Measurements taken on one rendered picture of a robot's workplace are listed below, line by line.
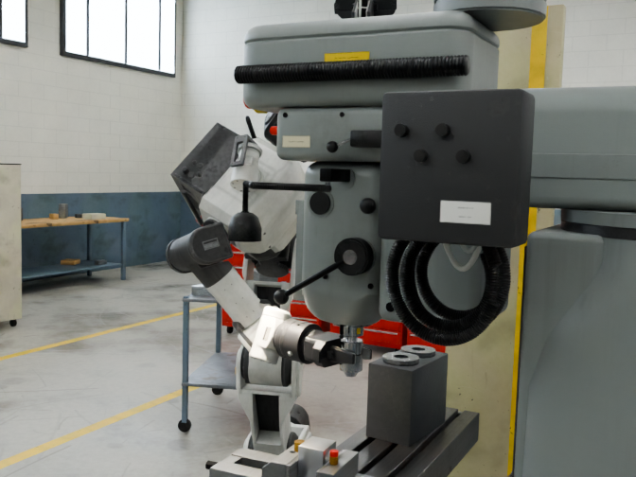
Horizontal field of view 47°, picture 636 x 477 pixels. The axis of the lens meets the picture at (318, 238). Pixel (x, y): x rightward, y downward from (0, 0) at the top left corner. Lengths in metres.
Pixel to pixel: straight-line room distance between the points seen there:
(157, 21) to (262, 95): 11.33
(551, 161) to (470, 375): 2.12
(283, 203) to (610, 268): 0.97
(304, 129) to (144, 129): 11.05
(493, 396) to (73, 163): 8.85
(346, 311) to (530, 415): 0.40
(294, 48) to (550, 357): 0.71
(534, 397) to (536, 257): 0.22
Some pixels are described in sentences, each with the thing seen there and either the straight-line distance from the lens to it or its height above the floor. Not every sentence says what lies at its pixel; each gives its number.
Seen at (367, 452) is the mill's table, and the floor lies 0.96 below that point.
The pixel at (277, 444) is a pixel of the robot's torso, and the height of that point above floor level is 0.75.
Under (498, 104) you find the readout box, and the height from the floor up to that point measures 1.70.
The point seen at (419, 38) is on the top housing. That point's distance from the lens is 1.31.
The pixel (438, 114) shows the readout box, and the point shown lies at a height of 1.69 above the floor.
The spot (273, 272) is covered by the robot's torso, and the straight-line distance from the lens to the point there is 2.25.
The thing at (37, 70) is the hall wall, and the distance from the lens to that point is 10.91.
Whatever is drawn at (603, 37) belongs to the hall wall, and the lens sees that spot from 10.58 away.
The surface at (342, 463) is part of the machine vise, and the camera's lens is 1.42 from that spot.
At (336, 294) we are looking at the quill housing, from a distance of 1.40.
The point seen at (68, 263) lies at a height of 0.25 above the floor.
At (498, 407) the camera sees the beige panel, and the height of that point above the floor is 0.63.
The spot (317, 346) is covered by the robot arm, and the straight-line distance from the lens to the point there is 1.50.
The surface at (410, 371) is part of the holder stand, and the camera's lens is 1.77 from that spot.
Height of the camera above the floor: 1.61
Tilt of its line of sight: 5 degrees down
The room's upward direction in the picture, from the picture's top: 2 degrees clockwise
